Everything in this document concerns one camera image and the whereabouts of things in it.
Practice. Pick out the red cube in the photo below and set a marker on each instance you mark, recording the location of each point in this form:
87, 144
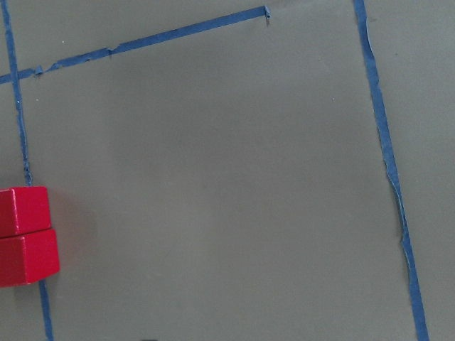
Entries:
24, 210
29, 258

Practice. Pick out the far blue tape line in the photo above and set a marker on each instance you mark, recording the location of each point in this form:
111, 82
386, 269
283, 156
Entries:
391, 170

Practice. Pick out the crossing blue tape line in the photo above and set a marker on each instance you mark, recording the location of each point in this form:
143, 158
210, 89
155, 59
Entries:
260, 11

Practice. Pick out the long blue tape line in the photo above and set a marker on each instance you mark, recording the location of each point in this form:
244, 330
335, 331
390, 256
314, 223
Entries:
28, 176

